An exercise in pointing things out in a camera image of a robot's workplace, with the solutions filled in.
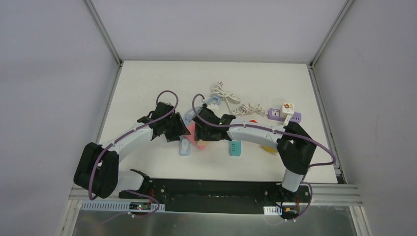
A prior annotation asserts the pink triangular plug adapter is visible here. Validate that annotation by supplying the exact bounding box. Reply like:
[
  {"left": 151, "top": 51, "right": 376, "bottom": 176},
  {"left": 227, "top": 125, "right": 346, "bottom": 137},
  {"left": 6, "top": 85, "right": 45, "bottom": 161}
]
[{"left": 188, "top": 123, "right": 206, "bottom": 150}]

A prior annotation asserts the teal power strip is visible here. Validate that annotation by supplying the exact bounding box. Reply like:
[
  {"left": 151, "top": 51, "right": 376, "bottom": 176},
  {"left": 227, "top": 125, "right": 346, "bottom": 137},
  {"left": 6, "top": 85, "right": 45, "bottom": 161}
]
[{"left": 229, "top": 140, "right": 242, "bottom": 157}]

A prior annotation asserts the yellow cube plug adapter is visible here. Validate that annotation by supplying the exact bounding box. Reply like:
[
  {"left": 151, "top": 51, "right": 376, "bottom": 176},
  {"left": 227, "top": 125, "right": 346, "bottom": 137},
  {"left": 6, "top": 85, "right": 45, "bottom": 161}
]
[{"left": 262, "top": 146, "right": 278, "bottom": 153}]

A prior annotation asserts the light blue power strip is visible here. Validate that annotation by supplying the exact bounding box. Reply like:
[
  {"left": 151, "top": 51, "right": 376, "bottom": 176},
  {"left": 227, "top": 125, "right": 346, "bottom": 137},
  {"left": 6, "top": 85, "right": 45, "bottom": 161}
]
[{"left": 179, "top": 135, "right": 191, "bottom": 156}]

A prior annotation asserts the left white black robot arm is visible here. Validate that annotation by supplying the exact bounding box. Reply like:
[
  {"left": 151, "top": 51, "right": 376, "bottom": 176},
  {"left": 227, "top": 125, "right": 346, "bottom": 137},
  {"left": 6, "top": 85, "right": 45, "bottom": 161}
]
[{"left": 73, "top": 102, "right": 190, "bottom": 199}]

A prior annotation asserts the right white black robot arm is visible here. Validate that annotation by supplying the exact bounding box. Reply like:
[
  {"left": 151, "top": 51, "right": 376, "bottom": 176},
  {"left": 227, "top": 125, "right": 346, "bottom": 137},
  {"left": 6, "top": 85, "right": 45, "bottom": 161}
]
[{"left": 193, "top": 107, "right": 317, "bottom": 202}]

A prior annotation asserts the purple socket adapter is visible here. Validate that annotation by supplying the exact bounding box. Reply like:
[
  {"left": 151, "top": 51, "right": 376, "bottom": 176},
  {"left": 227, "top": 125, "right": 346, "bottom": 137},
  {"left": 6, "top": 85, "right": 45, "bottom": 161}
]
[{"left": 267, "top": 108, "right": 302, "bottom": 123}]

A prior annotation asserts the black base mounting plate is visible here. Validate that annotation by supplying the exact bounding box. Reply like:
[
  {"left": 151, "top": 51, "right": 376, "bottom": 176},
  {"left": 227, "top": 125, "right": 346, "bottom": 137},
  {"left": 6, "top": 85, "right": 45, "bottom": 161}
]
[{"left": 137, "top": 178, "right": 310, "bottom": 215}]

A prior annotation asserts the white cube adapter with sticker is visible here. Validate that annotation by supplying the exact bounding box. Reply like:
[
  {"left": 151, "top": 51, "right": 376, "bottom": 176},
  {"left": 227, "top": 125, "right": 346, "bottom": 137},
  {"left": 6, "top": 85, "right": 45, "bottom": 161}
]
[{"left": 280, "top": 102, "right": 295, "bottom": 118}]

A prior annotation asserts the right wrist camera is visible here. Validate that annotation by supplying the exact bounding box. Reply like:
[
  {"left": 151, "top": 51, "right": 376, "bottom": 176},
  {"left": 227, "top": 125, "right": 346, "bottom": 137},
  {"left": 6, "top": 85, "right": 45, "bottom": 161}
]
[{"left": 205, "top": 101, "right": 219, "bottom": 110}]

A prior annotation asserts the white coiled power cord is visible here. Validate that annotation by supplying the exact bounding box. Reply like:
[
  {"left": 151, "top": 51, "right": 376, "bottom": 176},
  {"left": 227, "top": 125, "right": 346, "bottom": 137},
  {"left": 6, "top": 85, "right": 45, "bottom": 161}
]
[{"left": 210, "top": 81, "right": 242, "bottom": 115}]

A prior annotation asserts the white coiled cord right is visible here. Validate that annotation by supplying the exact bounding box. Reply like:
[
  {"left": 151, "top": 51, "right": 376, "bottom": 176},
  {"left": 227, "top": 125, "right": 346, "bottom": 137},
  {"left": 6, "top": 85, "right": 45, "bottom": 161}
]
[{"left": 231, "top": 103, "right": 267, "bottom": 117}]

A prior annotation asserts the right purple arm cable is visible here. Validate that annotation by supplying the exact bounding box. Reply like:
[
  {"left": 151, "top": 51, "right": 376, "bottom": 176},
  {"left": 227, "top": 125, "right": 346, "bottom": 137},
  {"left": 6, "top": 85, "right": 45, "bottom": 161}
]
[{"left": 191, "top": 93, "right": 337, "bottom": 222}]

